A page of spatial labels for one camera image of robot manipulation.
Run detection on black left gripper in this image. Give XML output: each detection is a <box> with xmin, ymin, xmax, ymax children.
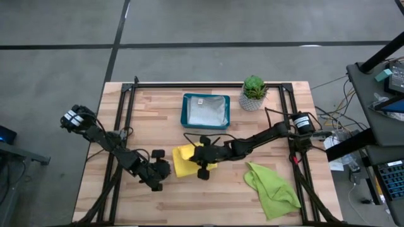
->
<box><xmin>138</xmin><ymin>149</ymin><xmax>172</xmax><ymax>192</ymax></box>

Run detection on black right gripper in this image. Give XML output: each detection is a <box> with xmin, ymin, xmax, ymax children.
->
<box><xmin>189</xmin><ymin>135</ymin><xmax>233</xmax><ymax>181</ymax></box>

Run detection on yellow microfiber towel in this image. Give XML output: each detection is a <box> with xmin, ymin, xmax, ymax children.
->
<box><xmin>172</xmin><ymin>143</ymin><xmax>218</xmax><ymax>178</ymax></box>

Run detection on grey microfiber towel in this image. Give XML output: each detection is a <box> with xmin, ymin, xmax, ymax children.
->
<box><xmin>187</xmin><ymin>95</ymin><xmax>229</xmax><ymax>127</ymax></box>

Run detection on green microfiber towel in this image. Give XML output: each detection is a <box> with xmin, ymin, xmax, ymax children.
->
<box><xmin>243</xmin><ymin>161</ymin><xmax>302</xmax><ymax>221</ymax></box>

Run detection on teal plastic bin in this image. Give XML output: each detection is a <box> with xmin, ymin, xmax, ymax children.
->
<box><xmin>180</xmin><ymin>92</ymin><xmax>232</xmax><ymax>131</ymax></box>

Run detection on succulent in patterned pot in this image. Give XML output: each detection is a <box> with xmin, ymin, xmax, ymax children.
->
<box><xmin>238</xmin><ymin>74</ymin><xmax>270</xmax><ymax>112</ymax></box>

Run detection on black power strip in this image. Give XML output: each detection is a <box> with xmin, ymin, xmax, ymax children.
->
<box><xmin>307</xmin><ymin>129</ymin><xmax>333</xmax><ymax>142</ymax></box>

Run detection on white paper sheets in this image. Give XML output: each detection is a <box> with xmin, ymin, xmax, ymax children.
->
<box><xmin>323</xmin><ymin>134</ymin><xmax>347</xmax><ymax>172</ymax></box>

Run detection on grey metal table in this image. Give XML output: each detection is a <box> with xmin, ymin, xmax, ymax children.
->
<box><xmin>0</xmin><ymin>141</ymin><xmax>52</xmax><ymax>227</ymax></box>

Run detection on black stand beam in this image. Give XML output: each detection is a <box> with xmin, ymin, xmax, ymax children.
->
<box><xmin>324</xmin><ymin>127</ymin><xmax>377</xmax><ymax>162</ymax></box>

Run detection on grey power adapter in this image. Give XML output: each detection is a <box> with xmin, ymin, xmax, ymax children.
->
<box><xmin>348</xmin><ymin>162</ymin><xmax>362</xmax><ymax>185</ymax></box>

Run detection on dark device blue light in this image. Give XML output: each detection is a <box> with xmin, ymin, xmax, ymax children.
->
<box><xmin>0</xmin><ymin>125</ymin><xmax>18</xmax><ymax>146</ymax></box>

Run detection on grey equipment cart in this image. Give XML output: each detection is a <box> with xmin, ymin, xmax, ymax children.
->
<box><xmin>345</xmin><ymin>61</ymin><xmax>404</xmax><ymax>227</ymax></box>

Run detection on clear plastic bag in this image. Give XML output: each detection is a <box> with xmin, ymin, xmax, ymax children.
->
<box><xmin>367</xmin><ymin>92</ymin><xmax>404</xmax><ymax>122</ymax></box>

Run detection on backlit keyboard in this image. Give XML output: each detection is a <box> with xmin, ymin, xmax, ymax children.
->
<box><xmin>374</xmin><ymin>160</ymin><xmax>404</xmax><ymax>202</ymax></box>

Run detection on mint green small box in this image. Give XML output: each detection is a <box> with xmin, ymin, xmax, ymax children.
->
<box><xmin>374</xmin><ymin>68</ymin><xmax>393</xmax><ymax>83</ymax></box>

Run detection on tablet with blue screen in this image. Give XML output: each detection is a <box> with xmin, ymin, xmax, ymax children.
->
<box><xmin>374</xmin><ymin>95</ymin><xmax>404</xmax><ymax>114</ymax></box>

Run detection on black diagonal pole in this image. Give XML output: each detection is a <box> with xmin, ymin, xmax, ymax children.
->
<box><xmin>359</xmin><ymin>30</ymin><xmax>404</xmax><ymax>74</ymax></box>

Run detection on black monitor device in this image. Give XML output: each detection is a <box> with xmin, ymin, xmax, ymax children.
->
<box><xmin>385</xmin><ymin>59</ymin><xmax>404</xmax><ymax>96</ymax></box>

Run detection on black aluminium table frame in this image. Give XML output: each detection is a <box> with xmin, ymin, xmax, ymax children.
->
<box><xmin>73</xmin><ymin>75</ymin><xmax>345</xmax><ymax>227</ymax></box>

